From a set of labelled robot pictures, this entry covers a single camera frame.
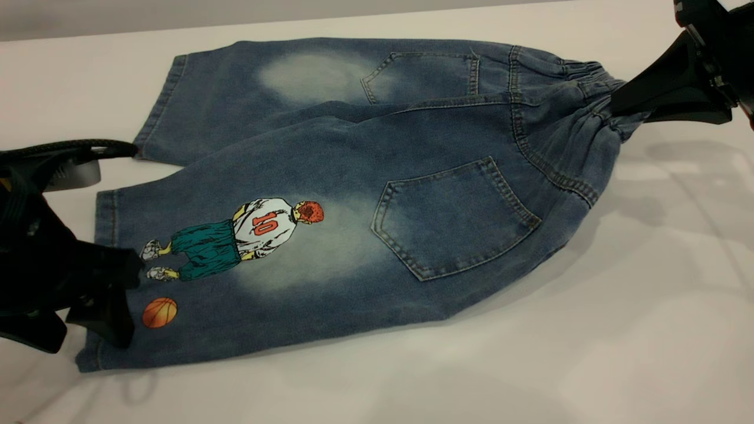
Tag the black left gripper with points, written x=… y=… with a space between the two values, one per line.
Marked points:
x=29 y=265

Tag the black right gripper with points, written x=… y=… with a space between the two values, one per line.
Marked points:
x=733 y=53

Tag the blue denim pants basketball print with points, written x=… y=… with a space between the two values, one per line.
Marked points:
x=377 y=176

